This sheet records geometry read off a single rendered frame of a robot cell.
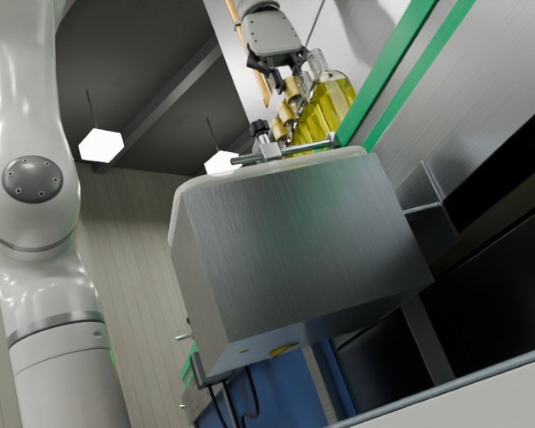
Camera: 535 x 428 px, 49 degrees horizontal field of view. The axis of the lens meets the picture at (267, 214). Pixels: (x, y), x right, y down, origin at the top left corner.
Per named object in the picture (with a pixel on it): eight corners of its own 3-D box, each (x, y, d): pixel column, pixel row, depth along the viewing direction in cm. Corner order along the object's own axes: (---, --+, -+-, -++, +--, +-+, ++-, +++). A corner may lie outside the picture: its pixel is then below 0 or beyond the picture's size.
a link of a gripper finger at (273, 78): (270, 67, 113) (281, 95, 110) (254, 70, 112) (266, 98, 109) (273, 56, 110) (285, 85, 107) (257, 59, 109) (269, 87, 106)
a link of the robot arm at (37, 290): (7, 337, 67) (-26, 162, 75) (11, 374, 82) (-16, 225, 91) (111, 313, 72) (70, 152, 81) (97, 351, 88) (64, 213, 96)
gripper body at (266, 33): (279, 25, 121) (298, 68, 117) (233, 30, 117) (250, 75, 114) (288, -3, 114) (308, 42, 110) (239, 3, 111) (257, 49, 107)
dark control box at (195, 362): (234, 376, 137) (223, 341, 139) (201, 386, 134) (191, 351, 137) (228, 382, 144) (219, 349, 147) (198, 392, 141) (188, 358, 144)
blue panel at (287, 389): (461, 376, 85) (412, 267, 91) (355, 415, 79) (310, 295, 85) (254, 452, 225) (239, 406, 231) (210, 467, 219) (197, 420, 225)
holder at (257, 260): (479, 268, 60) (417, 143, 66) (228, 343, 52) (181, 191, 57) (408, 314, 75) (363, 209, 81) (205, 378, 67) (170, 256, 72)
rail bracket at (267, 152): (356, 176, 85) (324, 106, 89) (248, 199, 79) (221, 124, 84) (349, 186, 87) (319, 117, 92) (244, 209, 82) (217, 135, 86)
